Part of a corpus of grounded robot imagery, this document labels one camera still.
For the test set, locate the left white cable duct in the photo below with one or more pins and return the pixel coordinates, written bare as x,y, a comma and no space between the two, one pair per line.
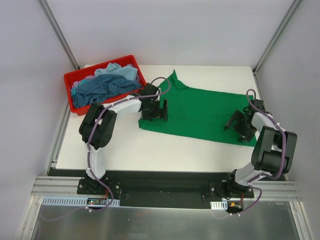
68,201

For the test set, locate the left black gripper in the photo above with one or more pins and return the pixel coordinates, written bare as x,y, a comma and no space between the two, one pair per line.
155,113

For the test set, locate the right white cable duct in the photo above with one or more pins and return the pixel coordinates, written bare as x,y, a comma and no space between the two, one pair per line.
219,205

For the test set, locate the dark blue t shirt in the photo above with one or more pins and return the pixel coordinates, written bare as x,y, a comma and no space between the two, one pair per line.
101,88

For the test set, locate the left aluminium frame post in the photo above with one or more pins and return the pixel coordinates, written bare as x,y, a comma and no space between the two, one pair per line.
58,32

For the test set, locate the aluminium frame post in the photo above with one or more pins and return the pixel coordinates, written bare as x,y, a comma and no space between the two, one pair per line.
277,34
58,32

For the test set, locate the white cable duct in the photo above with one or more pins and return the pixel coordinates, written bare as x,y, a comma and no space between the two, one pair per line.
68,201
219,205

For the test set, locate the right aluminium frame post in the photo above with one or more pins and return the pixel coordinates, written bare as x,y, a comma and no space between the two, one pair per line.
277,34

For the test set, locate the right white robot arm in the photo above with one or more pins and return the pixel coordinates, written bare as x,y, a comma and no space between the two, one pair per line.
273,152

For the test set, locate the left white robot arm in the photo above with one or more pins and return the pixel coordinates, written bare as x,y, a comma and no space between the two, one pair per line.
98,125

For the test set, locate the lavender t shirt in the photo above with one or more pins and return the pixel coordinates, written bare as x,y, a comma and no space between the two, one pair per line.
83,81

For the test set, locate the green t shirt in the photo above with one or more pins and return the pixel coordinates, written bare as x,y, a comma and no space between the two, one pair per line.
198,113

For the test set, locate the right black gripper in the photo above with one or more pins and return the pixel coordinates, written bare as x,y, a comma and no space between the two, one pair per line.
238,122

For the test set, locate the red plastic bin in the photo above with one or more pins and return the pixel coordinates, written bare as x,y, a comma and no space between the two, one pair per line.
70,78

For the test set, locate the light blue t shirt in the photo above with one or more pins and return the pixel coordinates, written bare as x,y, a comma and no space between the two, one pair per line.
128,71

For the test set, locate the aluminium front rail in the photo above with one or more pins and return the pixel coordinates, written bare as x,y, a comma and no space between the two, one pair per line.
67,186

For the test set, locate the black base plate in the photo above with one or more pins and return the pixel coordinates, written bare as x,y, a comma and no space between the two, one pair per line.
158,189

